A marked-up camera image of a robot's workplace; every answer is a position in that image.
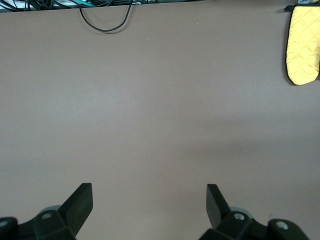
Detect tangle of black cables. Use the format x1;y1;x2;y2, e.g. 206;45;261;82
0;0;151;12

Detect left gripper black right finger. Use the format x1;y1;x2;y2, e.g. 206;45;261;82
197;184;270;240

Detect yellow quilted oven mitt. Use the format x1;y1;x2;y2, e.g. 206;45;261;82
283;3;320;86

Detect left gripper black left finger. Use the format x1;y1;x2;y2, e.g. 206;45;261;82
17;182;94;240

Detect black looped cable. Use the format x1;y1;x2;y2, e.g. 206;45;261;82
78;0;134;34

